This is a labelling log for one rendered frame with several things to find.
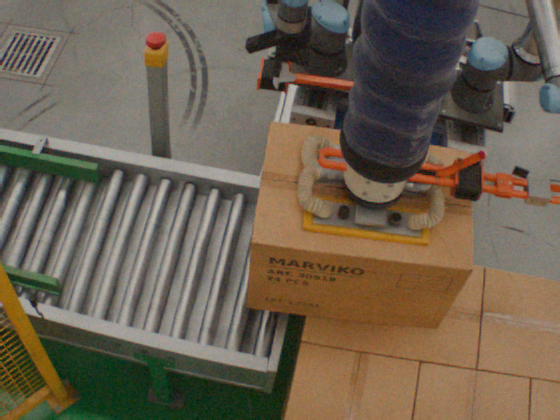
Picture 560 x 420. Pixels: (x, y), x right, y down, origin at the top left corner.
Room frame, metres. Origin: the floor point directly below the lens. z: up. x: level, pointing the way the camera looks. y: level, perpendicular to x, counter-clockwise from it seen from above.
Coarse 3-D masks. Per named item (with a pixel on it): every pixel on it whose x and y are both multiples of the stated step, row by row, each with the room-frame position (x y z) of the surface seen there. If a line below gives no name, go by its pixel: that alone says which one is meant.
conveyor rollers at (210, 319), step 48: (0, 192) 1.39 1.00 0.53; (144, 192) 1.48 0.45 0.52; (192, 192) 1.49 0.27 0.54; (0, 240) 1.19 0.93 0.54; (48, 240) 1.22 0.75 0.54; (96, 240) 1.25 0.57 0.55; (144, 240) 1.27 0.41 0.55; (192, 288) 1.12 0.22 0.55; (240, 288) 1.15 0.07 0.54; (240, 336) 0.98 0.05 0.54
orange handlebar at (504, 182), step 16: (304, 80) 1.46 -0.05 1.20; (320, 80) 1.47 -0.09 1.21; (336, 80) 1.48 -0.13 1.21; (320, 160) 1.20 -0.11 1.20; (416, 176) 1.18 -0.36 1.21; (432, 176) 1.19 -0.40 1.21; (496, 176) 1.22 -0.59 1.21; (512, 176) 1.23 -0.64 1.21; (496, 192) 1.17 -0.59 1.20; (512, 192) 1.17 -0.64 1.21
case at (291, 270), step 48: (288, 144) 1.34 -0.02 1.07; (288, 192) 1.18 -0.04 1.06; (336, 192) 1.20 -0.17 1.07; (288, 240) 1.04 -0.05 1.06; (336, 240) 1.05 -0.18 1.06; (432, 240) 1.09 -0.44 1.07; (288, 288) 1.02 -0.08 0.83; (336, 288) 1.02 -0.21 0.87; (384, 288) 1.01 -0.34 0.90; (432, 288) 1.01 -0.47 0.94
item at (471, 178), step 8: (456, 160) 1.24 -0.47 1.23; (464, 168) 1.23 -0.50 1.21; (472, 168) 1.23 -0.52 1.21; (480, 168) 1.23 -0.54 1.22; (456, 176) 1.19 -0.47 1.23; (464, 176) 1.20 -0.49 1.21; (472, 176) 1.21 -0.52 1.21; (480, 176) 1.21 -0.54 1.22; (456, 184) 1.16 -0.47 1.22; (464, 184) 1.18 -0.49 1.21; (472, 184) 1.18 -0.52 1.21; (480, 184) 1.18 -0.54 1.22; (456, 192) 1.16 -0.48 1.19; (464, 192) 1.16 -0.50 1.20; (472, 192) 1.16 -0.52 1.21; (480, 192) 1.16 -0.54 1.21; (472, 200) 1.16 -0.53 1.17
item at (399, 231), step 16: (336, 208) 1.13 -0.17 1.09; (352, 208) 1.14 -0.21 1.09; (304, 224) 1.08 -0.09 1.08; (320, 224) 1.08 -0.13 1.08; (336, 224) 1.09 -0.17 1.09; (352, 224) 1.09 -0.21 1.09; (400, 224) 1.11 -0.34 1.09; (384, 240) 1.07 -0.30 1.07; (400, 240) 1.07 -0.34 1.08; (416, 240) 1.07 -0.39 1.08
